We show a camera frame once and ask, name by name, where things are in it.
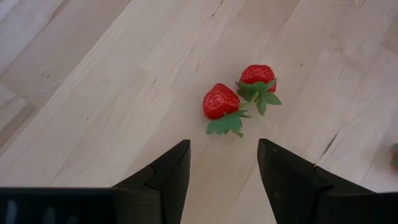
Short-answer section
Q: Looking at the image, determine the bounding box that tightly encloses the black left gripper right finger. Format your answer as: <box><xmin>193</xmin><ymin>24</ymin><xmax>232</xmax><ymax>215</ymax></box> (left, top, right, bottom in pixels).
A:
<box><xmin>257</xmin><ymin>138</ymin><xmax>377</xmax><ymax>224</ymax></box>

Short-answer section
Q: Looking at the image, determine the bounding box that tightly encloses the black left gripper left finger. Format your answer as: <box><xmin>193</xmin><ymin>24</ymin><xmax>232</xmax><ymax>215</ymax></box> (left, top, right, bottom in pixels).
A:
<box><xmin>111</xmin><ymin>139</ymin><xmax>192</xmax><ymax>224</ymax></box>

